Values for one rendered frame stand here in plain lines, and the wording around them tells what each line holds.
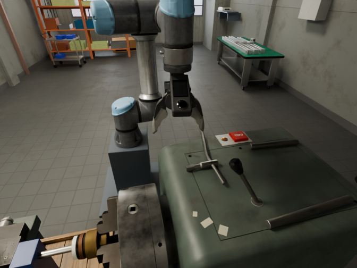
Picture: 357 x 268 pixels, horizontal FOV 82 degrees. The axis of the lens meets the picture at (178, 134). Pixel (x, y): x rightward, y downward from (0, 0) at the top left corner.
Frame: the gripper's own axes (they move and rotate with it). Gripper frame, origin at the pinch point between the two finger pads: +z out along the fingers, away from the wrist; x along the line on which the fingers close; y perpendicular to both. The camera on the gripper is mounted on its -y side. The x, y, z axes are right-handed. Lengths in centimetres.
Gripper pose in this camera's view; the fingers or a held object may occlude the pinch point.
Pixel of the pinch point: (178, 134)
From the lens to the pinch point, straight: 61.9
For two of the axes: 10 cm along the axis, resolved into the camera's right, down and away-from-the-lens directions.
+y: -0.9, -5.6, 8.2
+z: 0.0, 8.3, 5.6
